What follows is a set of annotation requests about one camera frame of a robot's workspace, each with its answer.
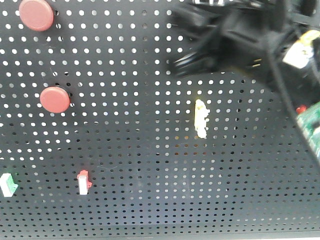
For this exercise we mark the lower red push button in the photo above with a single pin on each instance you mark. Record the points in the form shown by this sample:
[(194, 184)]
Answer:
[(55, 99)]

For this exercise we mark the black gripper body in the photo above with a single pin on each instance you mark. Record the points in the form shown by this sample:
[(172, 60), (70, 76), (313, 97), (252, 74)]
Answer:
[(236, 35)]

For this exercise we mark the red rocker switch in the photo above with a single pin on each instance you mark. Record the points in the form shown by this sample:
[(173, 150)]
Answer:
[(83, 182)]

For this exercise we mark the green circuit board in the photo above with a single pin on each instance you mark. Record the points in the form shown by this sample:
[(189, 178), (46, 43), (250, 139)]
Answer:
[(309, 122)]

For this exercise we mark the upper red push button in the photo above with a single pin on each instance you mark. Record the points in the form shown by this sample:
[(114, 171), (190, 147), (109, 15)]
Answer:
[(37, 15)]

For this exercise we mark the red push button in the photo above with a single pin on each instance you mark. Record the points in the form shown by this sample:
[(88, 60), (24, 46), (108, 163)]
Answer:
[(55, 99), (37, 15)]

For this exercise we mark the green rocker switch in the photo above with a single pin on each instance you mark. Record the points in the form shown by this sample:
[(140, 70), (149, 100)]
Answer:
[(8, 185)]

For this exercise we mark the black perforated pegboard panel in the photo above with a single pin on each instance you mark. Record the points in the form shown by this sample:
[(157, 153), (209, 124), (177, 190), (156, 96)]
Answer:
[(130, 124)]

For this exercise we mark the yellow rocker switch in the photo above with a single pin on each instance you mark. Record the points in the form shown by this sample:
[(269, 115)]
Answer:
[(200, 118)]

